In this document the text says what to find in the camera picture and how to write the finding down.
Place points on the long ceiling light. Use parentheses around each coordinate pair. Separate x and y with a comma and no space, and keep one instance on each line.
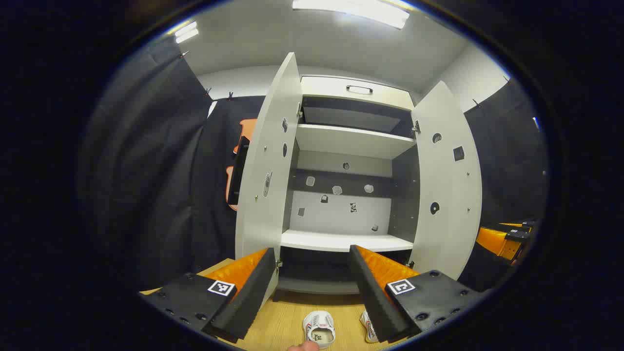
(351,10)
(186,31)

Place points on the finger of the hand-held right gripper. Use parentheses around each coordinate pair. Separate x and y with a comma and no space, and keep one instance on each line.
(516,224)
(492,240)

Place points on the white cabinet drawer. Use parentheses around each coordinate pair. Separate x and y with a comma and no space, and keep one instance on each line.
(331,87)

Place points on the white canvas shoe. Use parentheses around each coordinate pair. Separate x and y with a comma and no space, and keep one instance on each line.
(369,325)
(319,326)

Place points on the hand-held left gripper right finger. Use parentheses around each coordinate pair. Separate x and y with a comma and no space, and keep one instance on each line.
(373,297)

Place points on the white shoe cabinet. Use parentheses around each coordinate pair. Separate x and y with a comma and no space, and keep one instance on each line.
(341,240)

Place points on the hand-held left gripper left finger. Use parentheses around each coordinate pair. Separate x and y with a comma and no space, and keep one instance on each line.
(253,297)

